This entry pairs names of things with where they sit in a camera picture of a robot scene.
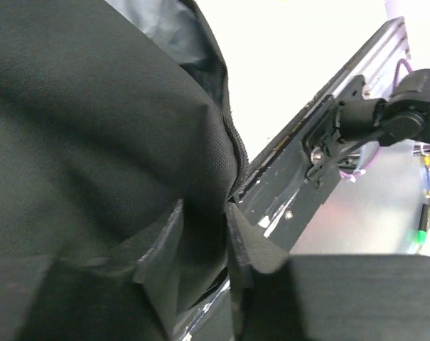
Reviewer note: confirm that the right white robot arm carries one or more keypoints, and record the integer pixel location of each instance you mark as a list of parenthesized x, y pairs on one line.
[(349, 124)]

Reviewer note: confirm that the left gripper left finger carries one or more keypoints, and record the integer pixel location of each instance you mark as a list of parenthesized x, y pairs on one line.
[(130, 294)]

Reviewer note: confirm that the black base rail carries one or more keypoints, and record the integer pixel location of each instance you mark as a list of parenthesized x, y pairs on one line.
[(279, 201)]

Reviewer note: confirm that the aluminium extrusion rail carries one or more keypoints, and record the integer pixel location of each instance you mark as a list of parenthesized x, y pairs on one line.
[(376, 60)]

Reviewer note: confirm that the black student backpack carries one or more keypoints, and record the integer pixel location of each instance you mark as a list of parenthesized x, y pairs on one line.
[(110, 113)]

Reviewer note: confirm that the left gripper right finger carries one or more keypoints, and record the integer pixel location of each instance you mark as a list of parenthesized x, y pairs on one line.
[(277, 296)]

